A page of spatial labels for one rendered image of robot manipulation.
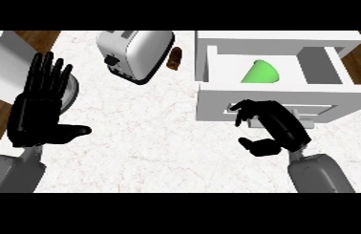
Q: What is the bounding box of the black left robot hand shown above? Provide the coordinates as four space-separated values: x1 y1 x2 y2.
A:
6 52 93 148

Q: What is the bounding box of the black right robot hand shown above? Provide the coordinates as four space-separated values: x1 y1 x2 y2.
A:
228 98 312 158

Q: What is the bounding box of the white drawer front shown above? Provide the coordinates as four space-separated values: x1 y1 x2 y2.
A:
196 83 361 129

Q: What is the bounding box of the white open drawer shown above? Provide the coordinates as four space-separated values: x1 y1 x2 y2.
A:
194 45 361 93

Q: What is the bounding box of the grey round bowl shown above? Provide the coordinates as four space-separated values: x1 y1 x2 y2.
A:
57 73 81 114

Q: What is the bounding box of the white block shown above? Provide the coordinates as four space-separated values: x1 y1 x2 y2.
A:
0 31 40 106

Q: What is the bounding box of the white cabinet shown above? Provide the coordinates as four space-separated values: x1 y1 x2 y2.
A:
194 31 361 55

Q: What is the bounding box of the silver toaster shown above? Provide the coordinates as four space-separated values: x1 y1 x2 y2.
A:
96 31 177 86

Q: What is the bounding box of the brown bread loaf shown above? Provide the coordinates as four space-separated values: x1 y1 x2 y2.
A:
165 47 184 72

